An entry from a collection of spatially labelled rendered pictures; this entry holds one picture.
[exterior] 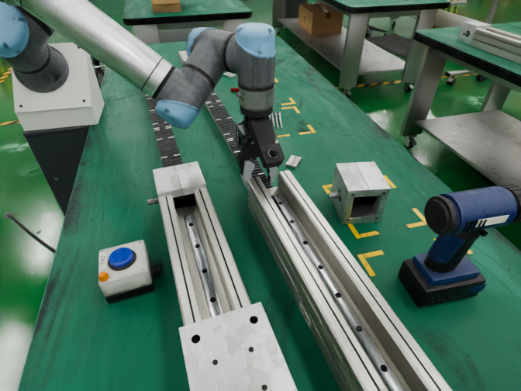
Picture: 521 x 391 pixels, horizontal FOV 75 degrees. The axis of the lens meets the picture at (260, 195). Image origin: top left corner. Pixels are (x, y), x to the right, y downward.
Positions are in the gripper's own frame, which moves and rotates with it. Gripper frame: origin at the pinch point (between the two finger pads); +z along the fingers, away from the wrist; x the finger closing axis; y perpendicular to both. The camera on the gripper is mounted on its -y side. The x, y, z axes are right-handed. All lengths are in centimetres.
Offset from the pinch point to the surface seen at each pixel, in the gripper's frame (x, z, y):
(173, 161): 18.7, -2.0, 14.2
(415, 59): -219, 49, 187
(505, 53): -146, -1, 55
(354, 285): -2.2, -6.6, -37.4
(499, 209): -20.9, -19.5, -40.5
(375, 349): -0.4, -4.4, -46.3
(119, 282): 32.8, -3.6, -21.8
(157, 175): 23.1, -8.1, 0.5
